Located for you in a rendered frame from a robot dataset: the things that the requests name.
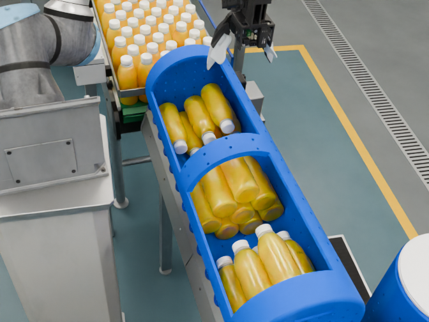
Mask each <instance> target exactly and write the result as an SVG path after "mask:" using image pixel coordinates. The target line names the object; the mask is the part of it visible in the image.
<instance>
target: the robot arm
mask: <svg viewBox="0 0 429 322"><path fill-rule="evenodd" d="M267 4H271V0H222V9H223V8H225V9H227V10H231V11H230V12H229V13H228V14H227V15H226V17H225V18H224V20H223V21H221V22H220V23H219V25H218V26H217V28H216V29H215V31H214V35H213V38H212V40H211V46H210V48H209V52H208V56H207V70H210V69H211V67H212V66H213V65H214V63H215V62H217V63H218V64H219V65H221V64H222V63H223V62H224V61H225V58H226V50H227V47H228V46H229V45H230V43H231V41H232V37H231V36H229V34H230V31H232V33H233V34H235V37H236V46H237V48H238V49H239V50H241V47H244V46H247V45H249V46H250V47H251V46H257V47H258V49H259V48H262V49H263V50H264V54H265V56H266V57H267V59H268V61H269V62H270V63H272V60H273V56H274V57H275V58H277V55H276V53H275V51H274V49H273V33H274V30H275V23H274V22H273V21H272V20H271V18H270V17H269V15H268V14H267V13H266V10H267ZM93 19H94V14H93V12H92V11H91V10H90V8H89V0H50V1H49V2H48V3H46V4H45V5H44V9H43V15H42V14H40V9H39V7H38V6H37V5H36V4H34V3H19V4H11V5H7V6H2V7H0V110H4V109H10V108H12V107H22V106H27V105H35V104H46V103H54V102H62V101H64V96H63V94H62V92H61V90H60V89H59V87H58V85H57V83H56V81H55V80H54V78H53V76H52V74H51V70H50V66H67V67H75V66H84V65H86V64H88V63H90V62H91V61H92V60H93V59H94V58H95V57H96V55H97V53H98V51H99V49H100V44H101V35H100V33H99V32H98V31H99V29H98V26H97V25H96V24H95V23H94V22H93ZM271 30H272V32H271Z"/></svg>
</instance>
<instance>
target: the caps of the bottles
mask: <svg viewBox="0 0 429 322"><path fill-rule="evenodd" d="M110 1H111V3H107V4H104V10H105V11H106V12H113V11H114V5H113V4H112V3H114V4H118V3H120V2H121V0H110ZM128 1H129V2H123V3H122V9H123V10H118V11H117V12H116V18H117V19H125V18H126V12H125V11H124V10H126V11H128V10H131V9H132V4H131V2H132V3H134V2H137V0H128ZM149 1H153V0H147V1H146V0H143V1H140V2H139V6H140V8H141V9H140V8H137V9H135V10H134V11H133V14H134V16H135V17H137V18H141V17H143V16H144V11H143V9H148V8H149ZM173 3H174V5H175V6H169V13H170V14H166V15H164V16H163V20H164V22H165V23H173V21H174V16H173V15H175V14H178V11H179V8H178V6H182V5H183V0H173ZM166 4H167V2H166V0H157V1H156V5H157V7H154V8H151V14H152V15H154V16H160V15H161V13H162V10H161V8H164V7H166ZM185 10H186V12H187V13H182V14H181V20H182V21H185V22H188V21H190V20H191V14H190V13H193V12H195V5H193V4H187V5H186V8H185ZM171 14H172V15H171ZM154 16H147V17H146V24H149V25H154V24H156V17H154ZM135 17H130V18H129V19H128V25H129V26H131V27H135V26H137V25H138V19H137V18H135ZM117 19H111V20H109V26H110V27H111V28H113V29H116V28H119V27H120V21H119V20H117Z"/></svg>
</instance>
